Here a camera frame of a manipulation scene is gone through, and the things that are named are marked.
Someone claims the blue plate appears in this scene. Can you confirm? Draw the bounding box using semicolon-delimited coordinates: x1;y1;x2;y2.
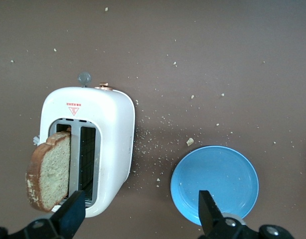
170;145;260;227

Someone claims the brown bread slice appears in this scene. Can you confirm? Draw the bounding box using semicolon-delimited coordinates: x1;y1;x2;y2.
25;130;72;213

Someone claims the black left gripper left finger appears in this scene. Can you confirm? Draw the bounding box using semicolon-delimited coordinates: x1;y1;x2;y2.
0;190;86;239

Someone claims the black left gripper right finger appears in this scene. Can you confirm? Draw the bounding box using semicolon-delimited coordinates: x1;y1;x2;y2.
198;190;293;239

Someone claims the white toaster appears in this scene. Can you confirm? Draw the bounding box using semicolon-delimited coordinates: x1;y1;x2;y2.
32;72;136;219

